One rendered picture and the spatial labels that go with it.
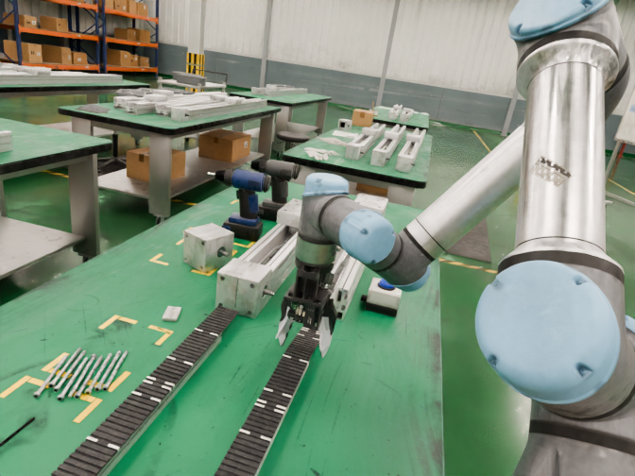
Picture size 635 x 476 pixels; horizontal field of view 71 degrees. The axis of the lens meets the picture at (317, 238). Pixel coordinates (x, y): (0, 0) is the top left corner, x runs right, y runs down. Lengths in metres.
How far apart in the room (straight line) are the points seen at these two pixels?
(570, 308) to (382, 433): 0.48
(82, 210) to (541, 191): 2.59
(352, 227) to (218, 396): 0.39
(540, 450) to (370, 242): 0.32
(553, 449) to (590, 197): 0.27
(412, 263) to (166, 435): 0.47
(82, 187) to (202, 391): 2.09
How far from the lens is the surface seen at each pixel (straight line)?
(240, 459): 0.71
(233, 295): 1.04
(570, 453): 0.57
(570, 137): 0.57
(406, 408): 0.90
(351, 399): 0.88
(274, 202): 1.65
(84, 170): 2.78
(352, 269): 1.16
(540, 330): 0.45
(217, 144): 4.94
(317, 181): 0.74
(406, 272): 0.76
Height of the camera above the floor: 1.34
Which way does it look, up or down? 21 degrees down
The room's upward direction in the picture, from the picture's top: 9 degrees clockwise
